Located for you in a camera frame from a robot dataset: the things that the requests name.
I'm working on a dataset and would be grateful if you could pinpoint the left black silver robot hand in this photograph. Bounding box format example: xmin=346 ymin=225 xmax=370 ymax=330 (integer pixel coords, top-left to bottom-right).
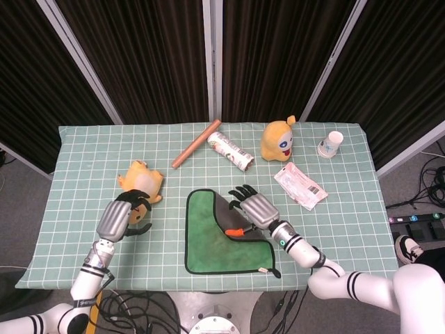
xmin=95 ymin=189 xmax=154 ymax=244

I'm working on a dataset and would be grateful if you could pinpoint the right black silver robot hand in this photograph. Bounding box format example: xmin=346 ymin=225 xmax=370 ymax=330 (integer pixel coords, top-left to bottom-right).
xmin=225 ymin=184 xmax=281 ymax=238

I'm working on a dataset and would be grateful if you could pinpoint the green cloth with black trim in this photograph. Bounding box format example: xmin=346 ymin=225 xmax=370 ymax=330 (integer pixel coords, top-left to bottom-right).
xmin=184 ymin=188 xmax=282 ymax=278

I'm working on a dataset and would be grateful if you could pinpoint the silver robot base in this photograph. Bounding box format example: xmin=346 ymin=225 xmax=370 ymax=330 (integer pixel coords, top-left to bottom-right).
xmin=166 ymin=290 xmax=265 ymax=334

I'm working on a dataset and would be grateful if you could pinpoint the pink white plastic packet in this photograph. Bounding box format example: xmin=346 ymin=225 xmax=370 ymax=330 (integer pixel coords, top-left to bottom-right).
xmin=273 ymin=161 xmax=329 ymax=211

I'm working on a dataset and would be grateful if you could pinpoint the yellow duck plush toy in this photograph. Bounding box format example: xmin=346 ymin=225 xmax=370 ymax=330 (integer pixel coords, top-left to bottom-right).
xmin=117 ymin=159 xmax=165 ymax=225

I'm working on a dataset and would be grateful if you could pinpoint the green checked tablecloth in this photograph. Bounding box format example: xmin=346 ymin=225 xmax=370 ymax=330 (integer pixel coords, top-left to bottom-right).
xmin=15 ymin=121 xmax=401 ymax=293

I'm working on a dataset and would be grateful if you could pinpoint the printed snack canister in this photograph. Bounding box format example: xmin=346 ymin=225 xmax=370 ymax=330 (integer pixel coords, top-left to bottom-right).
xmin=207 ymin=131 xmax=255 ymax=173

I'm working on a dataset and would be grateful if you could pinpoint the yellow one-eyed plush toy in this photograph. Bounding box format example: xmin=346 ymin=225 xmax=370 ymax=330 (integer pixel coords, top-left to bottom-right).
xmin=260 ymin=115 xmax=298 ymax=163

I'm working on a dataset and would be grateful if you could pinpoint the brown wooden rod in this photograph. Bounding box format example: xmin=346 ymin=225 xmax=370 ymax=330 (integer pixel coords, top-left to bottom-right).
xmin=171 ymin=118 xmax=223 ymax=170

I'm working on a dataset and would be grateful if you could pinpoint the white flower-print paper cup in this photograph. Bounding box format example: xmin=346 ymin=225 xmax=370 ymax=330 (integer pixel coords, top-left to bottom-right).
xmin=316 ymin=130 xmax=344 ymax=159

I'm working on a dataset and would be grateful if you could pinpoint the yellow floor tape strip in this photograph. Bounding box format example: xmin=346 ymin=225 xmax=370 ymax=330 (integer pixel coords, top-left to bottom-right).
xmin=86 ymin=291 xmax=104 ymax=334

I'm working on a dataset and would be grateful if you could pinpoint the black and white sneaker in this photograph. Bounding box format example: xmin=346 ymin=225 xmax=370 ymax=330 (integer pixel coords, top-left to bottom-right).
xmin=395 ymin=234 xmax=426 ymax=267

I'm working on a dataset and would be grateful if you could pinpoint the black foot pedal box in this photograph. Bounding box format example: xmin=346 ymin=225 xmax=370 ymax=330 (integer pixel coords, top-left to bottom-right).
xmin=388 ymin=211 xmax=445 ymax=241

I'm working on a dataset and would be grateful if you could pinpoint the black trouser leg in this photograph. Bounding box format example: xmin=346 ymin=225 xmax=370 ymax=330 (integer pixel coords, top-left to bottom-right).
xmin=413 ymin=247 xmax=445 ymax=273

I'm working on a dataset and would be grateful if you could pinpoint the black floor cable bundle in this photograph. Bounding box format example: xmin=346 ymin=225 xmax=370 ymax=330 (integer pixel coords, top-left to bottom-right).
xmin=99 ymin=290 xmax=181 ymax=334
xmin=385 ymin=149 xmax=445 ymax=212

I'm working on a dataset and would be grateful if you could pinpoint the black cable with inline plug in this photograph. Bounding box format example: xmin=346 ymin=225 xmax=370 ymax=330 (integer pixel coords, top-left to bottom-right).
xmin=267 ymin=290 xmax=302 ymax=334

